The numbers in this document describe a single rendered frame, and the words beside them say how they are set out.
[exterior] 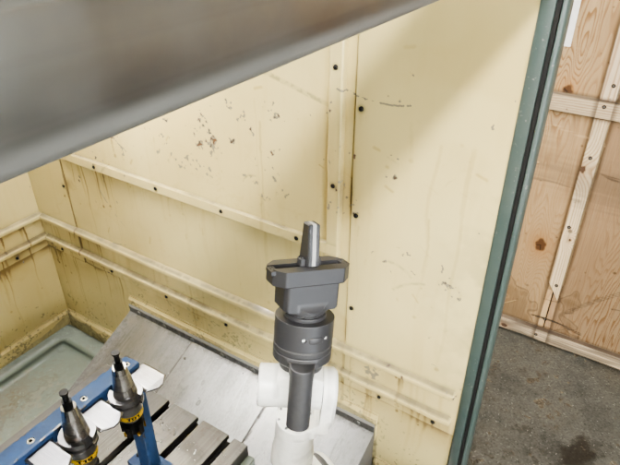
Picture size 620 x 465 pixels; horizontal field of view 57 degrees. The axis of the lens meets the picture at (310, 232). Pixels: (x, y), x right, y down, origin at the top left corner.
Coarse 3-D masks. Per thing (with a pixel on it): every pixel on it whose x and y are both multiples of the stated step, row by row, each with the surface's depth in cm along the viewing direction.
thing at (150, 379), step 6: (144, 366) 115; (150, 366) 116; (132, 372) 114; (138, 372) 114; (144, 372) 114; (150, 372) 114; (156, 372) 114; (138, 378) 113; (144, 378) 113; (150, 378) 113; (156, 378) 113; (162, 378) 113; (144, 384) 111; (150, 384) 111; (156, 384) 112; (162, 384) 112; (144, 390) 110; (150, 390) 111
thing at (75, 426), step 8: (72, 400) 98; (72, 408) 97; (64, 416) 97; (72, 416) 97; (80, 416) 98; (64, 424) 97; (72, 424) 97; (80, 424) 98; (88, 424) 101; (64, 432) 98; (72, 432) 98; (80, 432) 99; (88, 432) 100; (72, 440) 99; (80, 440) 99
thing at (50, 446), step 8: (48, 440) 100; (40, 448) 99; (48, 448) 99; (56, 448) 99; (32, 456) 98; (40, 456) 98; (48, 456) 98; (56, 456) 98; (64, 456) 98; (72, 456) 98; (32, 464) 96; (40, 464) 96; (48, 464) 96; (56, 464) 96; (64, 464) 96
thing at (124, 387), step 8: (112, 368) 105; (112, 376) 105; (120, 376) 104; (128, 376) 106; (120, 384) 105; (128, 384) 106; (120, 392) 106; (128, 392) 106; (136, 392) 108; (120, 400) 107
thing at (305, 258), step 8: (304, 224) 80; (312, 224) 79; (304, 232) 81; (312, 232) 80; (304, 240) 81; (312, 240) 80; (304, 248) 81; (312, 248) 80; (304, 256) 81; (312, 256) 80; (304, 264) 81; (312, 264) 80
